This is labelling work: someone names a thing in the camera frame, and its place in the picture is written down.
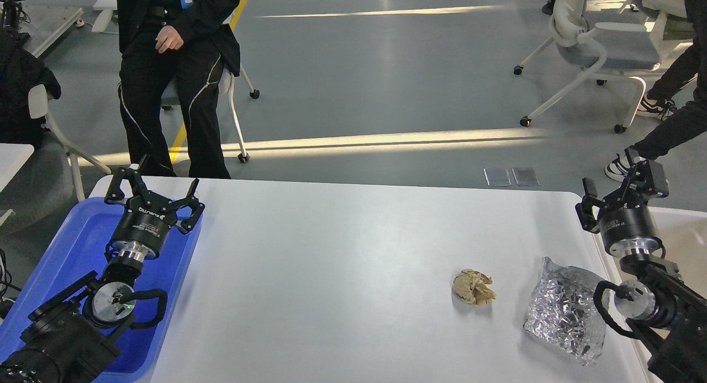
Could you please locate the left metal floor plate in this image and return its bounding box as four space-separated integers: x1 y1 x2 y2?
484 168 511 187

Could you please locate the blue plastic tray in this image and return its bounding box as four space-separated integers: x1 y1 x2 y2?
1 197 202 382

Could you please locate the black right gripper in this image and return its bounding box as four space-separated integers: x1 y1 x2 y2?
575 147 669 258

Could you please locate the crinkled silver foil bag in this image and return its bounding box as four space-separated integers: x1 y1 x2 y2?
523 256 608 366

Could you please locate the white side table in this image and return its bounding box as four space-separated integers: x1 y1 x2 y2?
1 143 35 191

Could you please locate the grey chair with black coat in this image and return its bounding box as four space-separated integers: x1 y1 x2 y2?
1 32 85 236

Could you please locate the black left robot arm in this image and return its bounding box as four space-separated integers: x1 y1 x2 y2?
2 168 205 382

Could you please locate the white grey office chair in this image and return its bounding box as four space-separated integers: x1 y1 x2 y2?
514 0 694 134

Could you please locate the right metal floor plate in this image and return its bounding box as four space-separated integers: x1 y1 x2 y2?
512 167 540 187

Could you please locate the metal floor plate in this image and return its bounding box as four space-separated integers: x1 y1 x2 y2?
484 168 511 187
512 167 540 187

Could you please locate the person in dark jeans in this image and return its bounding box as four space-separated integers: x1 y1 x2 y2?
604 0 707 182

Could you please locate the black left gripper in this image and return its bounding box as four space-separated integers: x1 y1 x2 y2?
104 165 205 260

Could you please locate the crumpled brown paper ball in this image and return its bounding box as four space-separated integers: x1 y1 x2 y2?
452 269 497 305

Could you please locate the seated person in black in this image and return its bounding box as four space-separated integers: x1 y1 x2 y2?
117 0 240 179

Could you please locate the white chair under person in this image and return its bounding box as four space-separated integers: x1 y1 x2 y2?
160 10 261 164

